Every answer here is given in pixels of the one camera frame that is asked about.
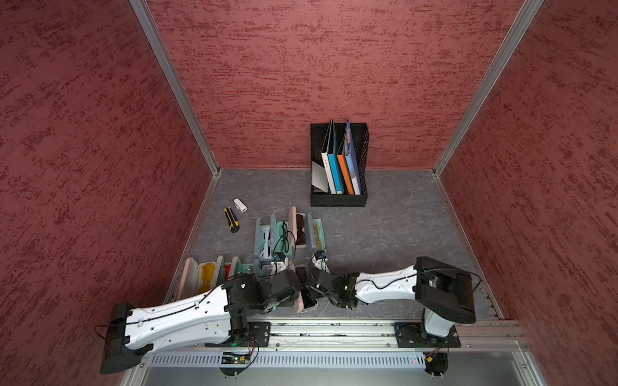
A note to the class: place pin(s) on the white grey book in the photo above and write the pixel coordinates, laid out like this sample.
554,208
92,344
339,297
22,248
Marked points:
322,177

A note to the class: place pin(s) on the blue folder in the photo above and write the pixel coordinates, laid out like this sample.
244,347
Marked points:
351,160

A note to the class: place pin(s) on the teal book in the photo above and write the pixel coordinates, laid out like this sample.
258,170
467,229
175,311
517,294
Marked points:
333,161

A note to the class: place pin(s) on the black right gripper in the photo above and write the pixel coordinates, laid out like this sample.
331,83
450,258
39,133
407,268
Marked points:
314,292

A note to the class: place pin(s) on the orange book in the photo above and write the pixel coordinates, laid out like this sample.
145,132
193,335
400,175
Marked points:
344,169

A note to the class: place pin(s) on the aluminium left corner post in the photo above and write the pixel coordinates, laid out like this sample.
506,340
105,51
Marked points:
155,40

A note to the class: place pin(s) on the aluminium corner post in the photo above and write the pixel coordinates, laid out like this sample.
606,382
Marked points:
509,44
155,40

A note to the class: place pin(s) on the green case black glasses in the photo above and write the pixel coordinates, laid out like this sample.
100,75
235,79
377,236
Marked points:
282,236

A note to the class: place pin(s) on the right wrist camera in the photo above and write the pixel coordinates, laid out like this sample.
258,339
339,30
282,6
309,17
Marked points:
320,261

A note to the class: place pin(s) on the aluminium right corner post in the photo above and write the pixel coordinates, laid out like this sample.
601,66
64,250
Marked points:
509,44

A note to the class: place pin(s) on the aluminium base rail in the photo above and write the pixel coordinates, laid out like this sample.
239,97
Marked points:
338,335

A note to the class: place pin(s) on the grey case white glasses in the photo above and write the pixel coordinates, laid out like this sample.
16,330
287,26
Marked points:
264,242

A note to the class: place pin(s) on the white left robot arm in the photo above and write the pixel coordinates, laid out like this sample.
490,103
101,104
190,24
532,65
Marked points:
217,318

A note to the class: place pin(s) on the black mesh file holder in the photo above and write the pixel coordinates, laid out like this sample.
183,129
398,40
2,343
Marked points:
361,141

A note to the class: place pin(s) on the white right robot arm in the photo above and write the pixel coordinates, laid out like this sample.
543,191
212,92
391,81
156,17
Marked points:
445,292

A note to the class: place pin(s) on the perforated vent strip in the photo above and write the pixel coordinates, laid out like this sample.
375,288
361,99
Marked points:
355,360

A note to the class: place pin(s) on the pink case yellow glasses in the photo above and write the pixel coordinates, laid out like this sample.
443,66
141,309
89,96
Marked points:
197,278

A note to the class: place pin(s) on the small white cylinder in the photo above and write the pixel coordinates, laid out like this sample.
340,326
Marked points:
240,205

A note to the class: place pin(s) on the pink case dark sunglasses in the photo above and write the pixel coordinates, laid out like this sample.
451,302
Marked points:
297,222

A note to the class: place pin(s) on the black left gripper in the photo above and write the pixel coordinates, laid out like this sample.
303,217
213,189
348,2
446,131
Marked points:
288,301

